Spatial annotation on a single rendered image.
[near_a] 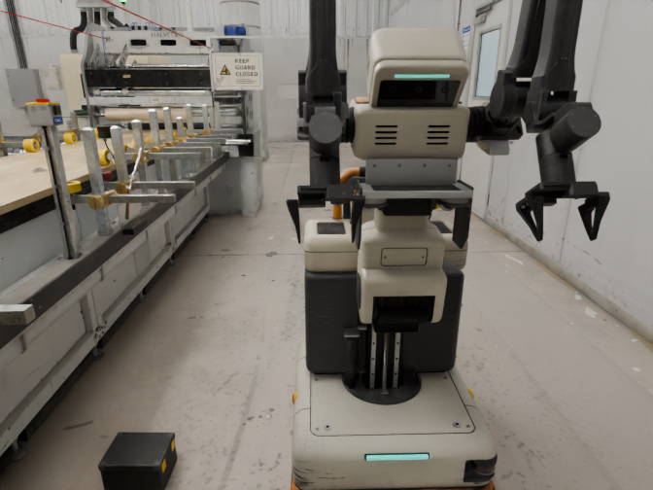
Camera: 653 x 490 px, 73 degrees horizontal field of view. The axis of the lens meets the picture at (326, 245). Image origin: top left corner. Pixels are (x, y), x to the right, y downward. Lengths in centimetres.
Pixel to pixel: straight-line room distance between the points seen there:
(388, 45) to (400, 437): 107
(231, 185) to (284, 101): 624
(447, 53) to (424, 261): 50
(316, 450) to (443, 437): 38
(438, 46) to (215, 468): 150
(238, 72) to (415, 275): 366
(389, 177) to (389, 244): 18
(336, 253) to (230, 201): 353
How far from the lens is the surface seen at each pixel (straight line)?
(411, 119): 109
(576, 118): 87
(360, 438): 143
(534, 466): 190
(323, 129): 76
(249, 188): 469
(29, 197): 192
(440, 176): 111
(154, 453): 171
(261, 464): 177
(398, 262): 118
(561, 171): 90
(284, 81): 1089
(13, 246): 189
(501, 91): 106
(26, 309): 105
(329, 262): 143
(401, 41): 108
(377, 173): 108
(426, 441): 146
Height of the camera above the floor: 125
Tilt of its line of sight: 19 degrees down
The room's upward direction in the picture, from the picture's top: straight up
